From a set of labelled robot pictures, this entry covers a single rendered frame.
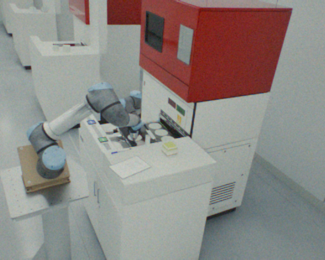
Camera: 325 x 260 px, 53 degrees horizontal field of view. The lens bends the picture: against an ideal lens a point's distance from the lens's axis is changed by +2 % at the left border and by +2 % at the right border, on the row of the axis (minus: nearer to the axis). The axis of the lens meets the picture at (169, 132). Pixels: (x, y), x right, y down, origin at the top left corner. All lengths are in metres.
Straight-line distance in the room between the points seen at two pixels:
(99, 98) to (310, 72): 2.24
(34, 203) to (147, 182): 0.61
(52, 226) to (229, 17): 1.68
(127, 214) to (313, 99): 2.16
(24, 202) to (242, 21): 1.66
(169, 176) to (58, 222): 0.76
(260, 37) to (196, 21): 0.52
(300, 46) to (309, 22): 0.22
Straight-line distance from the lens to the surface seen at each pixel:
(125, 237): 2.03
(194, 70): 2.05
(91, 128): 2.30
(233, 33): 2.15
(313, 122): 3.38
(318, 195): 3.55
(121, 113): 1.64
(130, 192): 1.81
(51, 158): 1.78
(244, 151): 2.72
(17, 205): 1.94
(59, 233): 2.25
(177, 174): 1.89
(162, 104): 2.55
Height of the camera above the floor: 2.06
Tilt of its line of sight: 29 degrees down
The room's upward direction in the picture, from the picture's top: 6 degrees clockwise
